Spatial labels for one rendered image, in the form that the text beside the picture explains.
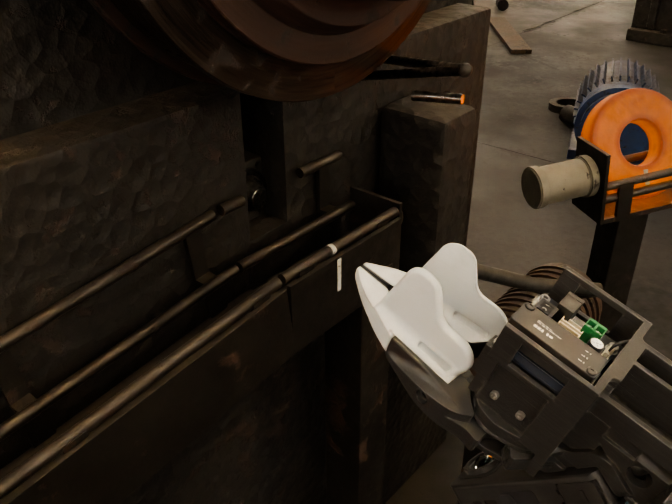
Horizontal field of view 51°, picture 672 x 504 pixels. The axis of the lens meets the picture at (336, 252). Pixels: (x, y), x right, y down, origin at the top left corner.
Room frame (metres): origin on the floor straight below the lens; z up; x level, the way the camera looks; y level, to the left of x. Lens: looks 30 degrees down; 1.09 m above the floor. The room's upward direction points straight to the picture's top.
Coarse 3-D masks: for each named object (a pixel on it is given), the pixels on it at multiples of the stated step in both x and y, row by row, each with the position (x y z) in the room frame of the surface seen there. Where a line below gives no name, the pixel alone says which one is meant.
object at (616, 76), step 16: (608, 64) 2.78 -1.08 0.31; (624, 64) 2.73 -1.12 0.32; (592, 80) 2.67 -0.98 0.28; (608, 80) 2.56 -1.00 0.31; (624, 80) 2.52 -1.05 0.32; (640, 80) 2.57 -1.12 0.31; (576, 96) 2.72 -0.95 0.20; (592, 96) 2.45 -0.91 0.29; (576, 112) 2.60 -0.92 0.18; (576, 128) 2.46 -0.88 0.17; (624, 128) 2.38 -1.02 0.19; (640, 128) 2.37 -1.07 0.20; (576, 144) 2.62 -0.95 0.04; (624, 144) 2.38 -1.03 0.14; (640, 144) 2.36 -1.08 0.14; (640, 160) 2.48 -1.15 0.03
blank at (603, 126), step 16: (608, 96) 0.99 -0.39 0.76; (624, 96) 0.97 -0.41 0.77; (640, 96) 0.98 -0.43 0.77; (656, 96) 0.98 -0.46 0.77; (592, 112) 0.97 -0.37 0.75; (608, 112) 0.96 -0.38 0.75; (624, 112) 0.96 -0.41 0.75; (640, 112) 0.97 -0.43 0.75; (656, 112) 0.97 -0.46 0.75; (592, 128) 0.94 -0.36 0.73; (608, 128) 0.95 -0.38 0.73; (656, 128) 0.96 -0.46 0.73; (608, 144) 0.94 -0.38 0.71; (656, 144) 0.96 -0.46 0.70; (624, 160) 0.93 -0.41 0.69; (656, 160) 0.94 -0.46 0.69; (624, 176) 0.92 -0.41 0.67; (608, 192) 0.93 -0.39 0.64; (656, 192) 0.92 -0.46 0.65
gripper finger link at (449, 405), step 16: (400, 352) 0.31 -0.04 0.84; (400, 368) 0.31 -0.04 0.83; (416, 368) 0.30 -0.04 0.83; (416, 384) 0.29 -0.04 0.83; (432, 384) 0.29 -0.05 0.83; (448, 384) 0.29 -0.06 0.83; (464, 384) 0.30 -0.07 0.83; (416, 400) 0.29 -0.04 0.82; (432, 400) 0.28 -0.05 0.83; (448, 400) 0.28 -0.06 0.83; (464, 400) 0.28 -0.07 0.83; (432, 416) 0.28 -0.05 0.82; (448, 416) 0.28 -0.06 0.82; (464, 416) 0.28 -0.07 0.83; (464, 432) 0.27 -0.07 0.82; (480, 432) 0.27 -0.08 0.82
